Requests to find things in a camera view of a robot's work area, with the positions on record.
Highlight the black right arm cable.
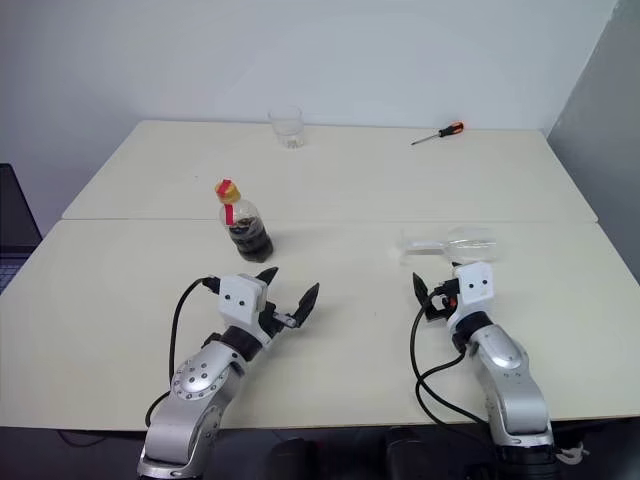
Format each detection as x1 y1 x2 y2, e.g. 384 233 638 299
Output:
409 298 495 427

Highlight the yellow bottle cap, red tape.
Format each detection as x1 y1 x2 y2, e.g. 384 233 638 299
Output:
214 177 243 205

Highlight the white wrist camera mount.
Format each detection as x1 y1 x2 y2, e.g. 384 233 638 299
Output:
451 261 497 322
218 273 272 347

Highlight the white cord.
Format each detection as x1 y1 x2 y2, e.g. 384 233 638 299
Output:
553 441 592 465

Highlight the dark laptop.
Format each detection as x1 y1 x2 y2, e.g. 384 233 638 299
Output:
0 162 44 297

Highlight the clear glass tumbler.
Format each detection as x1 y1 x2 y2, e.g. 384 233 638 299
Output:
267 105 308 151

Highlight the grey partition panel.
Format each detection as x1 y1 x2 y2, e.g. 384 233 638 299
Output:
544 0 640 294

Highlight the thin black cable under table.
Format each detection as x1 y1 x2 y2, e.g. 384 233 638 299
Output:
56 427 104 447

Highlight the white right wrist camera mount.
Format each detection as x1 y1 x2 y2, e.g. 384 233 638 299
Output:
451 261 497 322

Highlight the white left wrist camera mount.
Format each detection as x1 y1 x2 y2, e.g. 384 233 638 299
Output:
218 273 272 347

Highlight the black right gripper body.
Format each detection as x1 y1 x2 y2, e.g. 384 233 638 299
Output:
423 279 459 322

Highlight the orange and black screwdriver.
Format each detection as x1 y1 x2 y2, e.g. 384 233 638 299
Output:
410 120 467 147

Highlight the small dark liquid bottle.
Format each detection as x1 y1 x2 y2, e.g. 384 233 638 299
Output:
214 177 276 264

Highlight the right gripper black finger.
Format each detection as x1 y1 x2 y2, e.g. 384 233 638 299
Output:
412 272 430 307

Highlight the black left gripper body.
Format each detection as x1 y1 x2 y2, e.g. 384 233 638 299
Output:
255 298 297 346

